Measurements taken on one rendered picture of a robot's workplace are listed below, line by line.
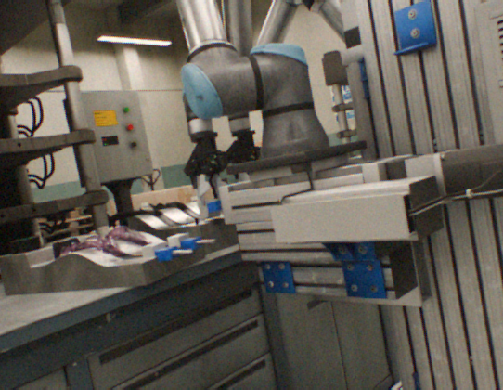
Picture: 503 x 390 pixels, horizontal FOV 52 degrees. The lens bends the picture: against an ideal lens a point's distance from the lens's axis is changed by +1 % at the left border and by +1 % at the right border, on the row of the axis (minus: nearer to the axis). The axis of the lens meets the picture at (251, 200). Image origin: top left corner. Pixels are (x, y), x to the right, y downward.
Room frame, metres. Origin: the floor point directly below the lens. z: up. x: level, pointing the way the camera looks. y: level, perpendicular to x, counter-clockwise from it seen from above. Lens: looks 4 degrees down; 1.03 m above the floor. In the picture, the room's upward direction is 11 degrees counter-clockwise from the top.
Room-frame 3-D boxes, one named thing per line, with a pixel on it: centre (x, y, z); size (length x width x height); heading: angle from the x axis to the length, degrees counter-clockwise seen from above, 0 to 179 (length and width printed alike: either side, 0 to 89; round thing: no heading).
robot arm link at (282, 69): (1.11, -0.11, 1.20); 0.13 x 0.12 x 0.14; 101
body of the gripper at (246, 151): (1.78, -0.01, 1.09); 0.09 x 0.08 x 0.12; 45
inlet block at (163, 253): (1.24, 0.22, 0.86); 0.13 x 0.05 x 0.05; 62
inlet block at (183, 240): (1.33, 0.17, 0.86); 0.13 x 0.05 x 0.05; 62
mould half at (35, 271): (1.40, 0.44, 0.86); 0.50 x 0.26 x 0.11; 62
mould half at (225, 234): (1.72, 0.24, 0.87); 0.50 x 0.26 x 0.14; 45
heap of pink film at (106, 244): (1.41, 0.43, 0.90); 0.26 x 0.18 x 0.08; 62
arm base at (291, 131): (1.12, -0.11, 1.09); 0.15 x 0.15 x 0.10
